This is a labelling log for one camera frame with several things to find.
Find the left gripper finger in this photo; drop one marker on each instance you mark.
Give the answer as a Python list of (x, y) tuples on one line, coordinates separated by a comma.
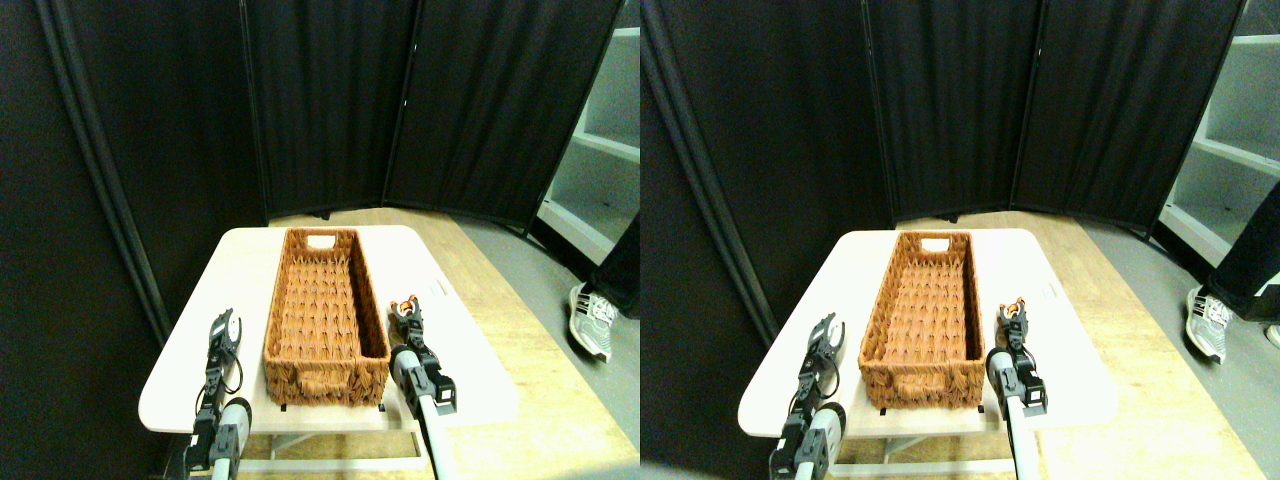
[(831, 332), (231, 328), (215, 335), (812, 340)]

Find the orange tiger toy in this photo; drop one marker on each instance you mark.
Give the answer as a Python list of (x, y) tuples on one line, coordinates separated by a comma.
[(405, 305), (1012, 305)]

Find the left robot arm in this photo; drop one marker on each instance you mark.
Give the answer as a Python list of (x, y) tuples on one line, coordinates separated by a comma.
[(830, 425), (233, 418)]

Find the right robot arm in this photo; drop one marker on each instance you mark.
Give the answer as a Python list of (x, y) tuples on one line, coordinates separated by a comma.
[(1003, 368), (406, 368)]

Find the low white table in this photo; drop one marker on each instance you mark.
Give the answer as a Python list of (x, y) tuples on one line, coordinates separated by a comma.
[(850, 270), (235, 270)]

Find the brown wicker basket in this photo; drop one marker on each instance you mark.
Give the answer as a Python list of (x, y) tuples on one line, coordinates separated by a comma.
[(320, 300), (925, 300)]

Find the person's legs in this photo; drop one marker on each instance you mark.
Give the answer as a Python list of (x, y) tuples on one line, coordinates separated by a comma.
[(592, 320), (1208, 325)]

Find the grey curtain pole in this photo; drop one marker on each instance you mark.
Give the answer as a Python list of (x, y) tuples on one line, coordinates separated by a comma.
[(706, 150), (102, 150)]

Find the white shelf unit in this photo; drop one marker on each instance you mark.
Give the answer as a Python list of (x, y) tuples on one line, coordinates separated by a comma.
[(610, 150), (1235, 150)]

